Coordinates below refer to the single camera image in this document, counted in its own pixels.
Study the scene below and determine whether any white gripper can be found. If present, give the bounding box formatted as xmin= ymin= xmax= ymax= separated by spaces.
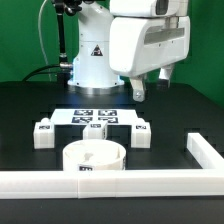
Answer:
xmin=109 ymin=17 xmax=190 ymax=102

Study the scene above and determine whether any white round stool seat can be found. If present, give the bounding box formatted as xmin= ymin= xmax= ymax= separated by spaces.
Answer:
xmin=63 ymin=139 xmax=126 ymax=171

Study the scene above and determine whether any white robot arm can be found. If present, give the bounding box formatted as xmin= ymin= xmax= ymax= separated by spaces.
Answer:
xmin=51 ymin=0 xmax=190 ymax=102

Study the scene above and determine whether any white marker sheet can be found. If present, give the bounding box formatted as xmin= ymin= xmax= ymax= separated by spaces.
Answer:
xmin=50 ymin=109 xmax=138 ymax=125

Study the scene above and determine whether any white L-shaped fence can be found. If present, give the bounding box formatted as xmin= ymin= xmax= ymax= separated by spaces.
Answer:
xmin=0 ymin=133 xmax=224 ymax=199

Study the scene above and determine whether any black cable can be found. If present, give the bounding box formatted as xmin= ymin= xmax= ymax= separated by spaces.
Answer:
xmin=22 ymin=64 xmax=74 ymax=82

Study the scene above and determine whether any grey cable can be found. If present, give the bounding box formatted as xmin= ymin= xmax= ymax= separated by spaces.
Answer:
xmin=37 ymin=0 xmax=53 ymax=82

